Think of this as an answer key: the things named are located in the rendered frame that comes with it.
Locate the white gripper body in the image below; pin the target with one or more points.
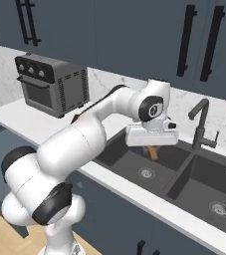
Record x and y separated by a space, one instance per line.
151 137

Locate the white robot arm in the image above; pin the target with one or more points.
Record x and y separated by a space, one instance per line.
68 142

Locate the brown wooden object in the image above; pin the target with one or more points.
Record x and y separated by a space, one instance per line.
153 153

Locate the black sink tap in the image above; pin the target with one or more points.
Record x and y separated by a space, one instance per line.
200 126

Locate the dark double sink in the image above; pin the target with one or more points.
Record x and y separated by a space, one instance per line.
197 186

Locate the dark blue lower cabinet door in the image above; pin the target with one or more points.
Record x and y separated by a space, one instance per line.
114 215
180 240

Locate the black toaster oven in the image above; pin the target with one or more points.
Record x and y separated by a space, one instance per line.
51 89

